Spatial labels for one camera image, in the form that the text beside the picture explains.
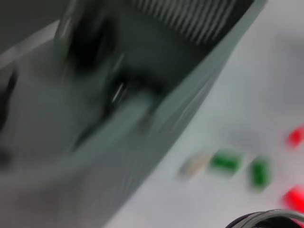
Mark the small red cube block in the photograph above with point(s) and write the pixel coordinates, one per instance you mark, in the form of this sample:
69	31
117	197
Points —
297	137

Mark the green building brick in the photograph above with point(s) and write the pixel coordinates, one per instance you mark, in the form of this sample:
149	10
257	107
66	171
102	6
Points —
225	162
260	173

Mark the translucent white brick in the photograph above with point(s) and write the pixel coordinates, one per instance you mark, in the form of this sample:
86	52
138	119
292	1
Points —
194	166

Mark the red slope block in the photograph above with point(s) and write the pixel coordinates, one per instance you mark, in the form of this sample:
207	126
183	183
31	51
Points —
295	198

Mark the grey perforated storage basket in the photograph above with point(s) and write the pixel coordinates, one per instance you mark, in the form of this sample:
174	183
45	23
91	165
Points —
142	142

